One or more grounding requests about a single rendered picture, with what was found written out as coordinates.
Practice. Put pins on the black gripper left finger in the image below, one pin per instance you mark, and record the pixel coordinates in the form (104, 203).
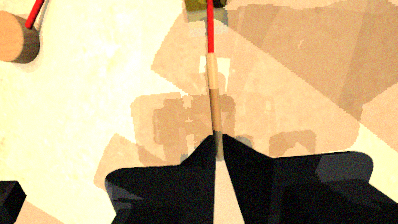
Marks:
(191, 185)

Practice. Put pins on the round wooden button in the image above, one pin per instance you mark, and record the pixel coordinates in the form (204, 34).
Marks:
(17, 43)

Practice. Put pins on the wooden stick with red string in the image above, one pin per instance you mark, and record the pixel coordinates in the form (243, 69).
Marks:
(212, 71)

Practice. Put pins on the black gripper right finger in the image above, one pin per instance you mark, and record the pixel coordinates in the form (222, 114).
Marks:
(258, 180)

